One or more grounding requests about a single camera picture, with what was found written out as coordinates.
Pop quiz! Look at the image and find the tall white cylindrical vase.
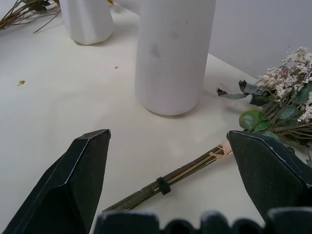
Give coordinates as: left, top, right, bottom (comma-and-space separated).
134, 0, 217, 116

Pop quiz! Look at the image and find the white faceted vase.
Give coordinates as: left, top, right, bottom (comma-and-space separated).
59, 0, 116, 46

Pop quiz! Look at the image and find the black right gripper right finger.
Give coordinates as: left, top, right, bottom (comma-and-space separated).
226, 130, 312, 223

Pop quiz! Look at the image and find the brown dried twig bouquet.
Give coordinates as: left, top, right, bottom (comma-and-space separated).
0, 0, 62, 34

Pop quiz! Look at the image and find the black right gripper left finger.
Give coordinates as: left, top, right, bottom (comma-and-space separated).
1, 129, 112, 234

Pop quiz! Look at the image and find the white dried flower bouquet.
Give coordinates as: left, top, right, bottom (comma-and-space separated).
101, 47, 312, 214

